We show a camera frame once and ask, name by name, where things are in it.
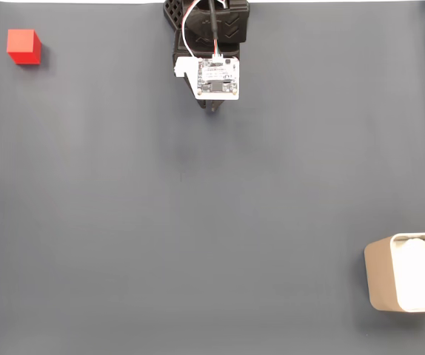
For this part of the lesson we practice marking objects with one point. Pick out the red cube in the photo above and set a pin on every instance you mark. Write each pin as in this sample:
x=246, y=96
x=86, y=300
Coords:
x=21, y=42

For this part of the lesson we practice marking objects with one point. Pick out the white crumpled tissue paper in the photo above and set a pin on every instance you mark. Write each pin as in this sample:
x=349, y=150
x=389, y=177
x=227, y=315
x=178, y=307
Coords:
x=418, y=273

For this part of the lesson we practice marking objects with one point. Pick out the grey blue table mat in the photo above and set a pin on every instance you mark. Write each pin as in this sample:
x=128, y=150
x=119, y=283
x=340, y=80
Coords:
x=212, y=222

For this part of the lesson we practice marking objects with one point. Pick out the beige metal box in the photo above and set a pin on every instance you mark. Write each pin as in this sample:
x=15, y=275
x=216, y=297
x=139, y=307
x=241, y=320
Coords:
x=379, y=273

